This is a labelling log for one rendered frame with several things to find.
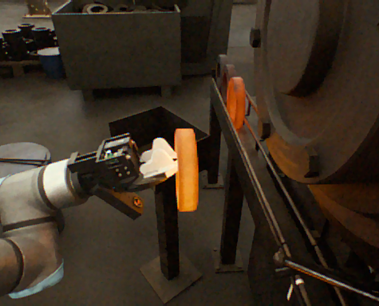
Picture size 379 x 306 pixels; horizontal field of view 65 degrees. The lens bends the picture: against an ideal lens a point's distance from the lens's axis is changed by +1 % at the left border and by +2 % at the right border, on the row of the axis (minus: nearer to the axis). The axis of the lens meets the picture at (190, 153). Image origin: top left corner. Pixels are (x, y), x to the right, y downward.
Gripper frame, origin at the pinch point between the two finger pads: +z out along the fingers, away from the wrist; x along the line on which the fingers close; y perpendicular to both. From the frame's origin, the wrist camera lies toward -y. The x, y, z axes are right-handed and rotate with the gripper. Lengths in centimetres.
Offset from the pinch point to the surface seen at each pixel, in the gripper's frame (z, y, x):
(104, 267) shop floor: -57, -72, 37
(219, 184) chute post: 0, -87, 88
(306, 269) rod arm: 12.6, 2.1, -26.9
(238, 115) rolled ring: 15, -19, 45
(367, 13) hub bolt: 16.6, 26.5, -28.1
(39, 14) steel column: -283, -6, 631
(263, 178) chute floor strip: 16.3, -26.4, 18.8
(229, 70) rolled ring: 18, -13, 69
